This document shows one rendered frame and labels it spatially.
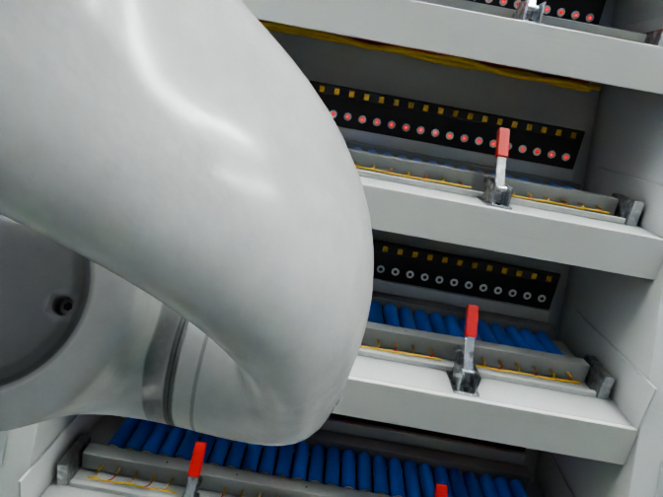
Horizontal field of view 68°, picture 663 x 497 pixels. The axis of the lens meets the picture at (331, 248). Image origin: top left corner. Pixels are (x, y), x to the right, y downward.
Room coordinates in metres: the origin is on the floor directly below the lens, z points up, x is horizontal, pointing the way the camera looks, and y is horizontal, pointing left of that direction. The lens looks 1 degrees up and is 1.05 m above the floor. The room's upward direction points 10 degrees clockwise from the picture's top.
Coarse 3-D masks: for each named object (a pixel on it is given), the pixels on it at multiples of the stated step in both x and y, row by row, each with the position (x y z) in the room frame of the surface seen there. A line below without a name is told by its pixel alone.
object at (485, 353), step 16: (368, 336) 0.57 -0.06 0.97; (384, 336) 0.57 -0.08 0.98; (400, 336) 0.57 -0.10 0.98; (416, 336) 0.57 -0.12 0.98; (432, 336) 0.57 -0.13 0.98; (448, 336) 0.58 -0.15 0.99; (400, 352) 0.55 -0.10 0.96; (416, 352) 0.57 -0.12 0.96; (432, 352) 0.56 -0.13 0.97; (448, 352) 0.57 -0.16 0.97; (480, 352) 0.57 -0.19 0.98; (496, 352) 0.57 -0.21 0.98; (512, 352) 0.57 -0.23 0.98; (528, 352) 0.58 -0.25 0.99; (544, 352) 0.58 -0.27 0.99; (512, 368) 0.58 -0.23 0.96; (528, 368) 0.58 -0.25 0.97; (544, 368) 0.57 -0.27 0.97; (560, 368) 0.57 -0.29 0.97; (576, 368) 0.57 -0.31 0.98
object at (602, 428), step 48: (384, 288) 0.67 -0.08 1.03; (576, 336) 0.65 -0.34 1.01; (384, 384) 0.50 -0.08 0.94; (432, 384) 0.52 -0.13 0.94; (480, 384) 0.54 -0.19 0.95; (576, 384) 0.58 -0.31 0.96; (624, 384) 0.54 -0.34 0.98; (480, 432) 0.52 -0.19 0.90; (528, 432) 0.51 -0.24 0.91; (576, 432) 0.51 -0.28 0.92; (624, 432) 0.51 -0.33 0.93
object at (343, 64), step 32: (608, 0) 0.71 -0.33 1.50; (320, 64) 0.70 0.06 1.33; (352, 64) 0.70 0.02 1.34; (384, 64) 0.70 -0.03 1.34; (416, 64) 0.70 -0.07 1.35; (416, 96) 0.70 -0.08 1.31; (448, 96) 0.70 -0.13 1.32; (480, 96) 0.70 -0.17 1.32; (512, 96) 0.70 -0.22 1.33; (544, 96) 0.70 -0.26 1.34; (576, 96) 0.71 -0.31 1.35; (576, 128) 0.71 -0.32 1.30; (576, 160) 0.71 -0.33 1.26; (480, 256) 0.70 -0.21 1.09; (512, 256) 0.70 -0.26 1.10
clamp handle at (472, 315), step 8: (472, 312) 0.53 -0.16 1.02; (472, 320) 0.53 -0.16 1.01; (472, 328) 0.53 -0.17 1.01; (472, 336) 0.53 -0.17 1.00; (472, 344) 0.53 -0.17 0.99; (464, 352) 0.53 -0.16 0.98; (472, 352) 0.52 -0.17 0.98; (464, 360) 0.52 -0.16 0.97; (472, 360) 0.52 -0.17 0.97; (464, 368) 0.52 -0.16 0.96; (472, 368) 0.52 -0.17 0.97
